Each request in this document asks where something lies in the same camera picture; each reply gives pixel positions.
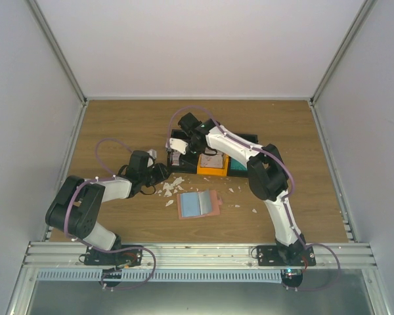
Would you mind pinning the orange middle card bin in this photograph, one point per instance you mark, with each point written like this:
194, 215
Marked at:
214, 172

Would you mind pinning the aluminium front rail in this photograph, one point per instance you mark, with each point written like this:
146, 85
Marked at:
190, 255

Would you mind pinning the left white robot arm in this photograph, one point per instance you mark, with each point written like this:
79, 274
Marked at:
75, 209

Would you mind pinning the black right card bin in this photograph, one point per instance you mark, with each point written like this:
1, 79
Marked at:
250, 138

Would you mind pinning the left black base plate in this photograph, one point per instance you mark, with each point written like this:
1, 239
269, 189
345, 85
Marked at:
113, 263

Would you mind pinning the black card bin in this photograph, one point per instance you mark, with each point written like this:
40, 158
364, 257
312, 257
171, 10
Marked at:
188, 162
250, 138

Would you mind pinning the grey slotted cable duct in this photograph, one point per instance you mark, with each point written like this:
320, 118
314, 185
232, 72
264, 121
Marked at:
161, 275

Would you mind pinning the white cards in orange bin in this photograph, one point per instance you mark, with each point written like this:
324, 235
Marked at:
216, 161

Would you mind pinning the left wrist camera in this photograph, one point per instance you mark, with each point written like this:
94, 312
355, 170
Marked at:
153, 154

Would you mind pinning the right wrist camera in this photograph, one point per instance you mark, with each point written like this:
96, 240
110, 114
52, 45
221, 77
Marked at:
177, 144

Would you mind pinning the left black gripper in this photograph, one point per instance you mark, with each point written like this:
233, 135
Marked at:
161, 174

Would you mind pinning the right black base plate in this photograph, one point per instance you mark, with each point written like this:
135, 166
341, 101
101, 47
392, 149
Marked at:
269, 254

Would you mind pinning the pink card holder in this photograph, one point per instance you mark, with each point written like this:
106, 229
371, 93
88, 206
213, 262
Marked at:
193, 205

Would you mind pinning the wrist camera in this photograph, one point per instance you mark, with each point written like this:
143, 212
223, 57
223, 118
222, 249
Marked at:
177, 144
153, 154

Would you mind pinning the red white credit card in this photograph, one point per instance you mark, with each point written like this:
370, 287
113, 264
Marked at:
175, 158

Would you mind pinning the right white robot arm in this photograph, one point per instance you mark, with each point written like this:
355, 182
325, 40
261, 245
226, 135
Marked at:
268, 177

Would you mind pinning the black left card bin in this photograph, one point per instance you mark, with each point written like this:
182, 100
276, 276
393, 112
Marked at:
188, 162

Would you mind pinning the teal cards stack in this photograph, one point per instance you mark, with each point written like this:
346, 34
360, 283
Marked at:
237, 166

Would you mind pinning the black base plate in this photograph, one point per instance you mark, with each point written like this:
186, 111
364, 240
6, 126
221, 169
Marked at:
269, 254
113, 263

